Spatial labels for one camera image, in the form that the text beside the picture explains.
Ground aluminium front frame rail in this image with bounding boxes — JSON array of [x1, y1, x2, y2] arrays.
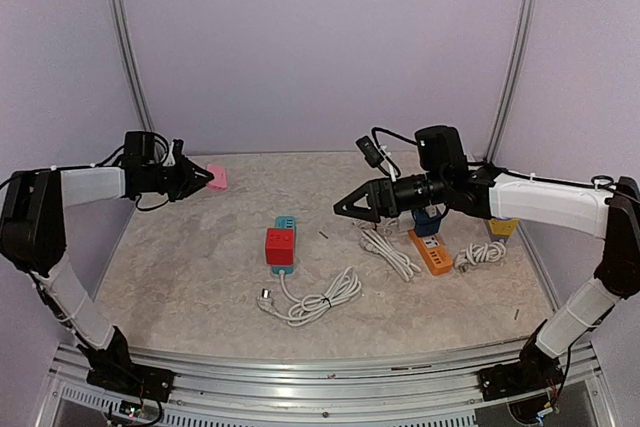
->
[[33, 341, 616, 426]]

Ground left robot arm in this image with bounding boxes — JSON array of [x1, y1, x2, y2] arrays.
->
[[1, 131, 215, 401]]

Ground aluminium corner post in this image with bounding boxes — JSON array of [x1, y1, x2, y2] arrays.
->
[[108, 0, 155, 131], [484, 0, 536, 161]]

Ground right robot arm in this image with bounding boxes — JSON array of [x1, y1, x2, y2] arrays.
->
[[333, 125, 639, 400]]

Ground red cube socket adapter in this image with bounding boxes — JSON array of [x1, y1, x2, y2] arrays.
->
[[265, 228, 295, 266]]

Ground white cable of blue strip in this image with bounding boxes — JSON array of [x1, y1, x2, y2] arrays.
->
[[256, 266, 362, 328]]

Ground white cable of purple strip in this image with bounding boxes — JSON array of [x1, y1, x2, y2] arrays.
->
[[452, 240, 509, 276]]

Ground purple power strip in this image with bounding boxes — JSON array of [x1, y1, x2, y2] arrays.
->
[[487, 218, 520, 243]]

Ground blue cube adapter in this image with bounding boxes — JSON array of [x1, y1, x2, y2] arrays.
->
[[411, 206, 442, 238]]

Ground right aluminium corner post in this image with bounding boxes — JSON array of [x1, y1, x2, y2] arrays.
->
[[484, 0, 536, 161]]

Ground left aluminium corner post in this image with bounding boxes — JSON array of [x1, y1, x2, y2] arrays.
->
[[108, 0, 155, 131]]

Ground pink plug adapter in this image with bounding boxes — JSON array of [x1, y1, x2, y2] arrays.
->
[[207, 164, 228, 191]]

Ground white cable of orange strip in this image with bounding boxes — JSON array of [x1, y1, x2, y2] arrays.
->
[[353, 219, 422, 282]]

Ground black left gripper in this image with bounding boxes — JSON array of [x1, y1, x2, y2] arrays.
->
[[143, 154, 214, 201]]

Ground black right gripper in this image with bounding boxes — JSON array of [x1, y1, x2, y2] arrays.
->
[[334, 169, 449, 222]]

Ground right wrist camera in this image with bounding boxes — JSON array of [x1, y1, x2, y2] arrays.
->
[[355, 136, 384, 168]]

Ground orange power strip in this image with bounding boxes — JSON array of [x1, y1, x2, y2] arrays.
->
[[408, 230, 454, 276]]

